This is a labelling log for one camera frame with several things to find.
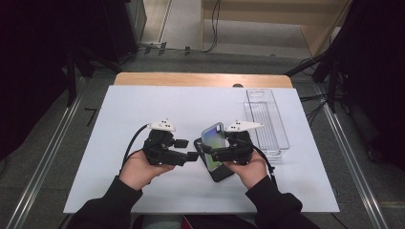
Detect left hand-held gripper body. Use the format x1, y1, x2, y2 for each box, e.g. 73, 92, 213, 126
142, 118, 189, 167

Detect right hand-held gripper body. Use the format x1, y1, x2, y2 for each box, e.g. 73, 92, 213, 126
209, 119, 266, 167

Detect black phone case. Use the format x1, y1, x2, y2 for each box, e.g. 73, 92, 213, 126
193, 136, 235, 183

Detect clear plastic container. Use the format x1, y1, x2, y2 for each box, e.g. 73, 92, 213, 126
243, 88, 291, 160

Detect person's right hand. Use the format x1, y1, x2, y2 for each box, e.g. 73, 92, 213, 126
223, 151, 269, 191

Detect person's left hand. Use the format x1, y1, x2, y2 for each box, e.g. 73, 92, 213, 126
118, 149, 176, 191

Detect white board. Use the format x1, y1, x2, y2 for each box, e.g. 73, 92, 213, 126
62, 84, 341, 215

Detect wooden table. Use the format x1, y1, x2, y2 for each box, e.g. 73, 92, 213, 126
113, 72, 294, 90

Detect black metal stand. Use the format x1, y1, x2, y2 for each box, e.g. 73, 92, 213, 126
64, 47, 123, 108
284, 47, 352, 114

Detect light wooden furniture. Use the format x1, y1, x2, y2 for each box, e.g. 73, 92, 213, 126
200, 0, 353, 57

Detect black curtain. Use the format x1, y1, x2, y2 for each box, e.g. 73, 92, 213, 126
329, 0, 405, 171
0, 0, 147, 161

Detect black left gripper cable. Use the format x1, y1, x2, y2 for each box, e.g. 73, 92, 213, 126
121, 124, 149, 170

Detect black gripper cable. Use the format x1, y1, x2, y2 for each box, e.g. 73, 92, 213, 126
252, 144, 278, 189
121, 124, 149, 170

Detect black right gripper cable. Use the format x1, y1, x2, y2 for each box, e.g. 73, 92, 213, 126
252, 144, 278, 189

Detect black floor cables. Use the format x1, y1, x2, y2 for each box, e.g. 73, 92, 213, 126
299, 94, 330, 127

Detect aluminium floor rail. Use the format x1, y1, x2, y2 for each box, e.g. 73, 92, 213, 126
318, 92, 392, 229
5, 77, 86, 229

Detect black hanging cable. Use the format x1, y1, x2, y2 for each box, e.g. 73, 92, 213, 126
203, 0, 223, 53

